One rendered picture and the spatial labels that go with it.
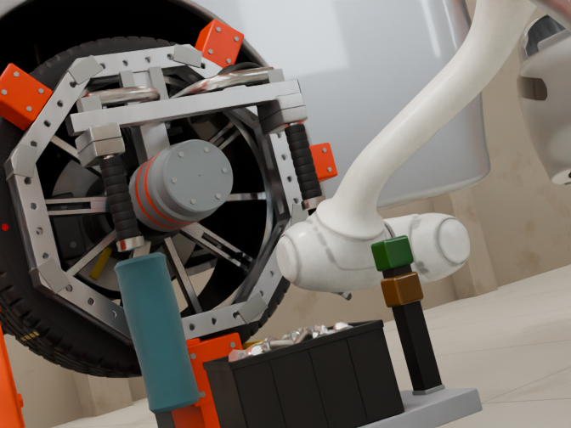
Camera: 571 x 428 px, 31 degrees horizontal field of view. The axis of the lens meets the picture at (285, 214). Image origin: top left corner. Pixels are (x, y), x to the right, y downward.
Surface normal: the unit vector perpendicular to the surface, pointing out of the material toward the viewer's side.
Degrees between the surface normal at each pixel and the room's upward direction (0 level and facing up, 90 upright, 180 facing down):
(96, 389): 90
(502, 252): 90
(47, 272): 90
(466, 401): 90
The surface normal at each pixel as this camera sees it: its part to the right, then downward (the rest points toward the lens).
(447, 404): 0.44, -0.17
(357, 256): 0.40, 0.44
